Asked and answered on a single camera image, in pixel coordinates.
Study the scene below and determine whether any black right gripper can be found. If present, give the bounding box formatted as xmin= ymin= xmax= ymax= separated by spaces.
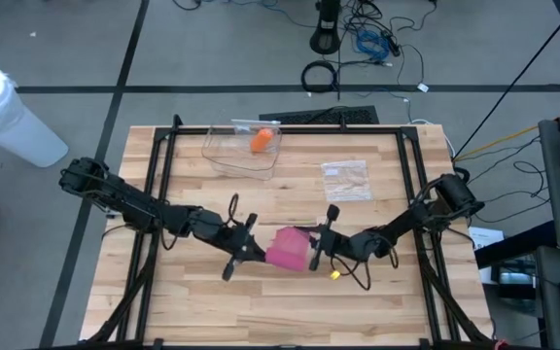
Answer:
xmin=293 ymin=203 xmax=377 ymax=272

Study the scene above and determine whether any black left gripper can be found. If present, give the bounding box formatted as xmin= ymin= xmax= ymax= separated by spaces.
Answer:
xmin=194 ymin=208 xmax=267 ymax=283

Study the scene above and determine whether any pink elastic bandage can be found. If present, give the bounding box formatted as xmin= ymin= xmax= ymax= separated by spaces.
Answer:
xmin=263 ymin=226 xmax=313 ymax=272

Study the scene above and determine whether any clear plastic container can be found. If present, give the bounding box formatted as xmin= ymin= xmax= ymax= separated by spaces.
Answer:
xmin=200 ymin=123 xmax=284 ymax=181

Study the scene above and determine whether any orange elastic bandage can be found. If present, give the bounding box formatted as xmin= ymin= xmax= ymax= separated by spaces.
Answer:
xmin=250 ymin=127 xmax=276 ymax=155

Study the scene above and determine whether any black floor mat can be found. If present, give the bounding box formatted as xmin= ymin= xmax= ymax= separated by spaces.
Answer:
xmin=259 ymin=105 xmax=380 ymax=125

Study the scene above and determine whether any white paper sheet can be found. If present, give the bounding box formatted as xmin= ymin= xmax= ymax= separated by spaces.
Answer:
xmin=467 ymin=225 xmax=506 ymax=286

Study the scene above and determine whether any black slanted pole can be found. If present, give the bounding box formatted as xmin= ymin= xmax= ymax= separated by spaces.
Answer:
xmin=453 ymin=0 xmax=560 ymax=159

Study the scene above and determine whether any white trash bin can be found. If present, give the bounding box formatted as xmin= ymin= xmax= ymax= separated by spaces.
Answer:
xmin=0 ymin=56 xmax=70 ymax=169

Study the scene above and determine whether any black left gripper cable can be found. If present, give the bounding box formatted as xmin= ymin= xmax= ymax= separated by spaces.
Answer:
xmin=225 ymin=192 xmax=242 ymax=228

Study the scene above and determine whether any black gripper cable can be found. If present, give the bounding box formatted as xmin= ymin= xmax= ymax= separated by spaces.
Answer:
xmin=225 ymin=192 xmax=242 ymax=228
xmin=329 ymin=245 xmax=401 ymax=292

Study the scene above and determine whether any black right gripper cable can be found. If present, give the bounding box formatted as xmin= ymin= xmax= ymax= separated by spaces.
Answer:
xmin=329 ymin=245 xmax=401 ymax=292

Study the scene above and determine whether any black metal table frame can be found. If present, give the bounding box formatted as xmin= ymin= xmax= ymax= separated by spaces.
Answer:
xmin=80 ymin=114 xmax=498 ymax=350

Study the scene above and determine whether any black coiled cable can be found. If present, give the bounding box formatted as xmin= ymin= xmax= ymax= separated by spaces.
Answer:
xmin=300 ymin=59 xmax=339 ymax=94

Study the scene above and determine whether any blue coiled cable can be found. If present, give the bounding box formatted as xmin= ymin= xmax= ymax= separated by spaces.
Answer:
xmin=355 ymin=28 xmax=391 ymax=62

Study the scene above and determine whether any black floor cable tangle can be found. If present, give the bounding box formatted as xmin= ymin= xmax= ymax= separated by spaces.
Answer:
xmin=340 ymin=0 xmax=439 ymax=98

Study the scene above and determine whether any yellow floor cable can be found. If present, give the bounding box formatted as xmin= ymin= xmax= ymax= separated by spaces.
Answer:
xmin=452 ymin=102 xmax=560 ymax=162

